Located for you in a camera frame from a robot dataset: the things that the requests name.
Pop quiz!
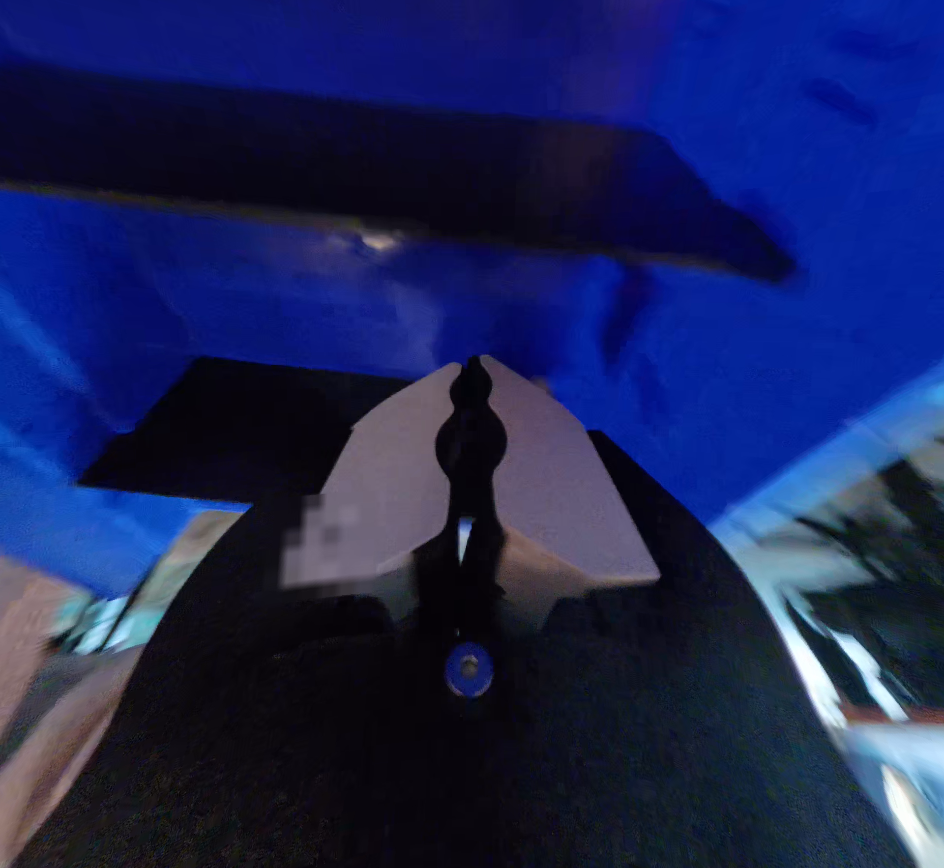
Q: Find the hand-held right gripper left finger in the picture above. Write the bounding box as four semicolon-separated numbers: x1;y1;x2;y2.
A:
322;359;473;618

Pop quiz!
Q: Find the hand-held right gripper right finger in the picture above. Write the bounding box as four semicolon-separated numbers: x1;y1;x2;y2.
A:
472;354;662;629

